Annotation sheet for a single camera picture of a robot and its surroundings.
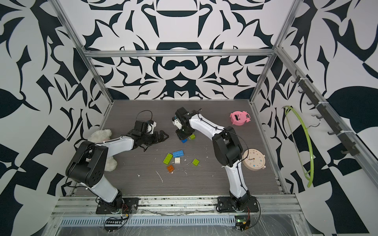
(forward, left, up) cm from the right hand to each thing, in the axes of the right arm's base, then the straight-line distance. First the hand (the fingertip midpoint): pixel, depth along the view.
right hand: (182, 133), depth 94 cm
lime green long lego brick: (-15, +9, -5) cm, 18 cm away
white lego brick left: (-16, +3, -5) cm, 17 cm away
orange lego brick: (-21, +7, -5) cm, 22 cm away
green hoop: (-32, -53, +18) cm, 65 cm away
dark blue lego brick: (-5, -1, -1) cm, 5 cm away
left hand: (-1, +12, 0) cm, 12 cm away
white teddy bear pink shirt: (-4, +49, +4) cm, 49 cm away
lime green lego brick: (-1, -6, -2) cm, 7 cm away
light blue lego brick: (-12, +3, -5) cm, 13 cm away
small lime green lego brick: (-17, -8, -5) cm, 19 cm away
